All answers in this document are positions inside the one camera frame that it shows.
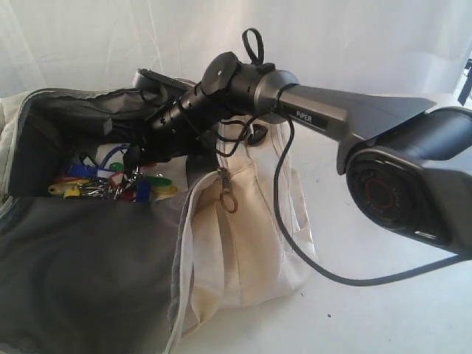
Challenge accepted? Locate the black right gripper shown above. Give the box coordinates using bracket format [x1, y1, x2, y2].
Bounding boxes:
[123, 69, 220, 173]

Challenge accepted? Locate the bunch of colourful key tags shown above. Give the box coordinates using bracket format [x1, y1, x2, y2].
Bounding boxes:
[47, 143, 178, 204]

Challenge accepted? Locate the beige duffel bag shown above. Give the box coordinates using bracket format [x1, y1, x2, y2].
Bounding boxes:
[1, 88, 315, 353]

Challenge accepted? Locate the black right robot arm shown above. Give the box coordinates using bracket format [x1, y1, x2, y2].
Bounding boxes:
[137, 52, 471, 254]

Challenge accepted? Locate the white backdrop curtain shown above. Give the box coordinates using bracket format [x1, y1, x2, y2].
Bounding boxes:
[1, 1, 471, 97]

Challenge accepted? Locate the dark object at right edge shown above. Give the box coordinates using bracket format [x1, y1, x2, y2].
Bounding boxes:
[457, 58, 472, 106]

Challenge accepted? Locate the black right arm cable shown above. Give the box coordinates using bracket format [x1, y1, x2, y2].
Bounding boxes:
[217, 27, 472, 288]

